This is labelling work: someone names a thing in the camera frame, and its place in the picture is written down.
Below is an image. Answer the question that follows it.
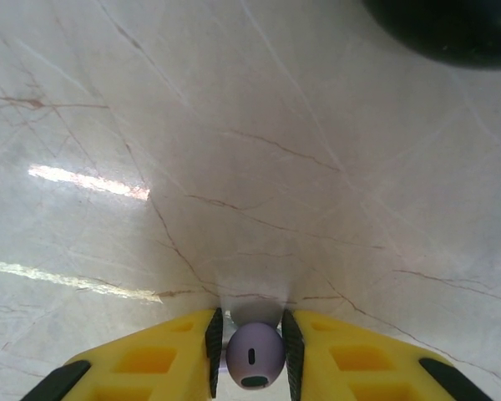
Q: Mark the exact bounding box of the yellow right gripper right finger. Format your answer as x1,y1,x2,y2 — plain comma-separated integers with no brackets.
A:
281,307,497,401

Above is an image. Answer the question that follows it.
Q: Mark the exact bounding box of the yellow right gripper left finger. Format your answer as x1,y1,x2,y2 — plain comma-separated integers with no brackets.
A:
24,307,225,401

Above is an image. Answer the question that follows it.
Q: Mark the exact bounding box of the purple wireless earbud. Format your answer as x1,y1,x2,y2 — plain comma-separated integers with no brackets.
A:
225,322,286,392

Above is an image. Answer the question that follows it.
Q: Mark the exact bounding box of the black earbud charging case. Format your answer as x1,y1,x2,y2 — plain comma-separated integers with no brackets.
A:
361,0,501,72

